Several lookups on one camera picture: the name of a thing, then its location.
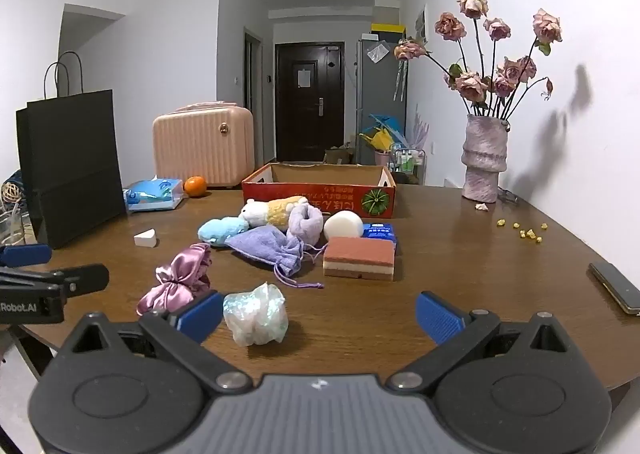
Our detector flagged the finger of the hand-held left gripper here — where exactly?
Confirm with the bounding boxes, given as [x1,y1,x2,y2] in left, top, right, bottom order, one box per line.
[0,244,53,267]
[0,263,110,298]

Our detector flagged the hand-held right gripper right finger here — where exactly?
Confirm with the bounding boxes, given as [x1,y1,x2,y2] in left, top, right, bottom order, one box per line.
[387,290,576,394]

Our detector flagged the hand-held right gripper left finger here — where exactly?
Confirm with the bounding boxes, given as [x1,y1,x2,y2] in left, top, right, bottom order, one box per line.
[60,290,253,394]

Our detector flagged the pink satin pouch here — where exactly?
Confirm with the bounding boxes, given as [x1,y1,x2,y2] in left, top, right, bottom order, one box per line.
[136,243,213,317]

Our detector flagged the iridescent plastic wad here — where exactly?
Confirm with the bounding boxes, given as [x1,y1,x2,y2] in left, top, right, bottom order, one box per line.
[222,283,289,346]

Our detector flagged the light blue plush toy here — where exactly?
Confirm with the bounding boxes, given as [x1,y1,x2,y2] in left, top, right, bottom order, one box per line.
[197,217,249,247]

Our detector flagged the purple drawstring pouch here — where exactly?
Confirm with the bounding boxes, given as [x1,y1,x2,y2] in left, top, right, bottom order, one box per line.
[225,225,326,290]

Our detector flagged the white yellow plush toy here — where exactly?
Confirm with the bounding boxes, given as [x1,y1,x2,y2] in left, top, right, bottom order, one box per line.
[238,195,310,229]

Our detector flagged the white round plush toy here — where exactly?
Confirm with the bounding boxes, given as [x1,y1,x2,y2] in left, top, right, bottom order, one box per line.
[323,211,364,240]

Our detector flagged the purple fuzzy headband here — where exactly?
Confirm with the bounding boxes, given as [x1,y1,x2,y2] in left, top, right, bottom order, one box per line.
[286,205,325,243]

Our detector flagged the red cardboard box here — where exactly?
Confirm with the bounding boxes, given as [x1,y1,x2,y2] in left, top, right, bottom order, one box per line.
[242,163,397,219]

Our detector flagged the brown layered sponge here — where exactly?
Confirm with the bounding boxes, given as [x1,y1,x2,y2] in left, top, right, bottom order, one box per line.
[322,237,397,281]

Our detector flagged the blue packet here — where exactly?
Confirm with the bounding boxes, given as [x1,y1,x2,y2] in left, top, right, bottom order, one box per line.
[361,223,400,255]

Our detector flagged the black paper bag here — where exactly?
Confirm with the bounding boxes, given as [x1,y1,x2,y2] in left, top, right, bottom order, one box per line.
[16,52,128,250]

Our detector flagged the blue tissue pack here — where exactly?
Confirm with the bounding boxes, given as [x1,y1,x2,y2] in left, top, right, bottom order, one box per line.
[123,177,184,211]

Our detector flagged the scattered yellow crumbs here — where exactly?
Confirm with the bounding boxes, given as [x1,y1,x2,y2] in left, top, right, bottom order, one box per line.
[496,219,547,243]

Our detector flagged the mottled pink vase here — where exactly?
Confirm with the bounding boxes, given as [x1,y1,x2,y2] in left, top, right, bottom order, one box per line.
[461,114,511,203]

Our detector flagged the pink ribbed suitcase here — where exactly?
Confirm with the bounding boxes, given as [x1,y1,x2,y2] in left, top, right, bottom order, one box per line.
[152,103,255,189]

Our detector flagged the black phone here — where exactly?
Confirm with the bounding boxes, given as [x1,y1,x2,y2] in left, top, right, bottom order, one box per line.
[588,261,640,316]

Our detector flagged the blue folded item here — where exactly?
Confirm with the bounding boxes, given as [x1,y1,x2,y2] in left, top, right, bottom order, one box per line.
[369,113,406,145]

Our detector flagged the dark entrance door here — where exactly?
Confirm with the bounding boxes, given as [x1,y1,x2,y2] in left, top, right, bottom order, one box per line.
[274,41,346,164]

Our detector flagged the side room door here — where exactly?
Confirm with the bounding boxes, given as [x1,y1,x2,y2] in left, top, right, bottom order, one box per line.
[244,27,263,160]

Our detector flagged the grey fridge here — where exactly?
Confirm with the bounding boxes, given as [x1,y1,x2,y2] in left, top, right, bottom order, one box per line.
[356,37,408,167]

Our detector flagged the bunch of dried roses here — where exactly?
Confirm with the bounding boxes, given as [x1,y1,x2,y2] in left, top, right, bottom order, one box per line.
[394,0,563,121]

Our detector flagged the yellow black box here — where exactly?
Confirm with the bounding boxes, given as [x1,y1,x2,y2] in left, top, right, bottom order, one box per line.
[371,23,406,41]

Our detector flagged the white cables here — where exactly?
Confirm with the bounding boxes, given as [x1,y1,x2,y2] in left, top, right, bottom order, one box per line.
[0,201,37,246]

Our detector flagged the wire trolley with bottles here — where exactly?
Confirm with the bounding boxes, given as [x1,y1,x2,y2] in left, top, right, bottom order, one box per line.
[389,144,427,185]

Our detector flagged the purple wall decoration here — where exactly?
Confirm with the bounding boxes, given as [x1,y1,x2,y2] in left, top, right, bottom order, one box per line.
[409,104,431,147]

